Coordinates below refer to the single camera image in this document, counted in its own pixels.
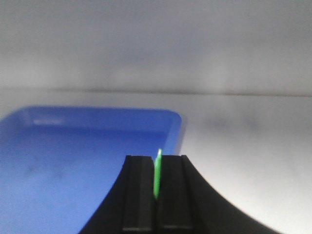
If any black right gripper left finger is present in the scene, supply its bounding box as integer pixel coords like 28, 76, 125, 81
81, 156, 156, 234

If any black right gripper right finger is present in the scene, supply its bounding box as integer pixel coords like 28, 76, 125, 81
157, 155, 276, 234

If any green plastic spoon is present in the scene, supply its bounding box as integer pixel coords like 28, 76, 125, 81
153, 148, 162, 199

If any blue plastic tray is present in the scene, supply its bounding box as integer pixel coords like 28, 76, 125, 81
0, 106, 182, 234

